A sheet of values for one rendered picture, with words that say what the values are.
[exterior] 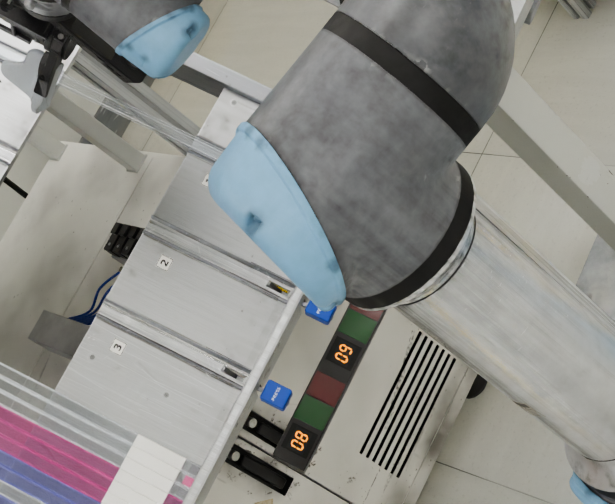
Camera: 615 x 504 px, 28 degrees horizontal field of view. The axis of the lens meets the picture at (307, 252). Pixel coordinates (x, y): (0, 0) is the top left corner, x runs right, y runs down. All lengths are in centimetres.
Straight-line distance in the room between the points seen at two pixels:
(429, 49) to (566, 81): 174
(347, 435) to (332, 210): 123
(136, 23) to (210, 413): 50
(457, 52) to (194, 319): 76
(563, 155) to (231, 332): 65
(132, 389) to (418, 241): 71
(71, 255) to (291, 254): 135
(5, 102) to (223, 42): 192
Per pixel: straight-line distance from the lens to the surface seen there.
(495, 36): 76
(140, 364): 143
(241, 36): 337
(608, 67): 243
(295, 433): 141
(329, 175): 73
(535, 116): 181
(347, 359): 142
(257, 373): 139
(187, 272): 144
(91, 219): 207
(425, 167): 75
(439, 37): 73
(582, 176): 190
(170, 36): 109
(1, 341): 210
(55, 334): 188
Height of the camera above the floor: 158
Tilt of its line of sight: 36 degrees down
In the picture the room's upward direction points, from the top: 53 degrees counter-clockwise
